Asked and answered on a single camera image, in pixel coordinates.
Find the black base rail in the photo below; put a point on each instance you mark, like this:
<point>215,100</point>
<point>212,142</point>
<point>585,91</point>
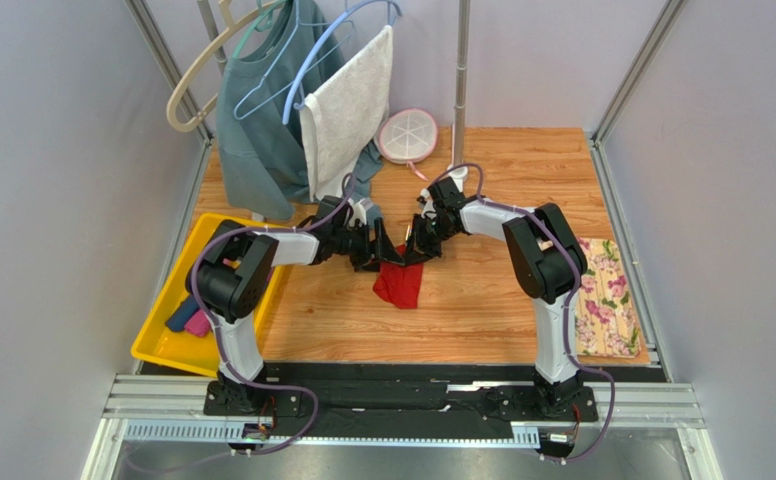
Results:
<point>400,401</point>

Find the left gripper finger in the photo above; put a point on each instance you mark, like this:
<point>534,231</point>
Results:
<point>362,264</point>
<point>384,249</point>

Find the green hanger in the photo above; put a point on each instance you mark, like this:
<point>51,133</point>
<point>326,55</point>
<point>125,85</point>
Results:
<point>267,12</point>

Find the white towel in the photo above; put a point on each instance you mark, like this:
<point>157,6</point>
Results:
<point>340,120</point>

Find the beige hanger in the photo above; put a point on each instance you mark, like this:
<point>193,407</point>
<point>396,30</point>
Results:
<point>185,112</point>

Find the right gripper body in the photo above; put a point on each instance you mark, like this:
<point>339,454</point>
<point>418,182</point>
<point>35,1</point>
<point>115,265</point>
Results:
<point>424,239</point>

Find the red paper napkin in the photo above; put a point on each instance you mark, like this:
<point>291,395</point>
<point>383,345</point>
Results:
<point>399,285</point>

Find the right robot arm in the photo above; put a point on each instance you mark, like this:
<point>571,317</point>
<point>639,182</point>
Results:
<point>548,263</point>

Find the pink cloth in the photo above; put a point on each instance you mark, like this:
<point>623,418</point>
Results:
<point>198,325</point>

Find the pink white mesh bag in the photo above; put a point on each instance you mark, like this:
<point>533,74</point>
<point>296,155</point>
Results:
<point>407,138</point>

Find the teal sweatshirt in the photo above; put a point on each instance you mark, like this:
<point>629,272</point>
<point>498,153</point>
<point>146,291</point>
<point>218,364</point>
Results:
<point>263,161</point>

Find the left metal rack pole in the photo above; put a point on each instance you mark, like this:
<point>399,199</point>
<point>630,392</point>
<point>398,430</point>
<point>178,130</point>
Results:
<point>212,31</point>

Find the blue hanger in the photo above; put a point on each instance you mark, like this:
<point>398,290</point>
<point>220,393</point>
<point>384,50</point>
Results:
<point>294,90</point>

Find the metal rack pole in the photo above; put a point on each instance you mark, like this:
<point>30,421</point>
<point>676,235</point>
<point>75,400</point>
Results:
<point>212,31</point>
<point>457,173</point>

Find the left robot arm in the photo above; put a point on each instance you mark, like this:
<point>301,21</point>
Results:
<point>230,278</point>

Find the yellow plastic bin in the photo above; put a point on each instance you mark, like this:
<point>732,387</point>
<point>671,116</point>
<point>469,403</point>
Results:
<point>159,340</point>

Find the navy blue cloth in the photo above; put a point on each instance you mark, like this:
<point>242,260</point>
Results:
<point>179,319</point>

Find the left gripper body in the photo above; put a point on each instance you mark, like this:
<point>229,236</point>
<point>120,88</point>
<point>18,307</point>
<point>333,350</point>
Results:
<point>355,244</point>

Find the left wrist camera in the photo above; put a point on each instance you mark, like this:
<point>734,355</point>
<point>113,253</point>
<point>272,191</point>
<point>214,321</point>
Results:
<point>365,211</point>

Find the floral tray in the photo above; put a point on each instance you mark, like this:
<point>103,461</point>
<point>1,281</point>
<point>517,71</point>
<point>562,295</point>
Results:
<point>607,322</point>

